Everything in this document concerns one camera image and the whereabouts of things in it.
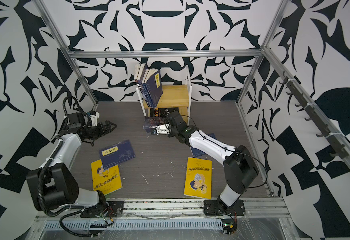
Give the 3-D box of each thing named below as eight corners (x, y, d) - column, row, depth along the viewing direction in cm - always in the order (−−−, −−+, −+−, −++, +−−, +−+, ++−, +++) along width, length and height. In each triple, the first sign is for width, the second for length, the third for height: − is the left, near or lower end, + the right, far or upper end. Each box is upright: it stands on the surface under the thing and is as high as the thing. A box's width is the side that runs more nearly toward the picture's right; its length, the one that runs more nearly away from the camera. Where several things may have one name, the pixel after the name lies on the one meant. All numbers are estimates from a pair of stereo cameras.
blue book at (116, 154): (104, 169, 88) (102, 168, 86) (101, 151, 95) (99, 149, 93) (135, 157, 93) (134, 155, 91) (130, 140, 100) (129, 138, 98)
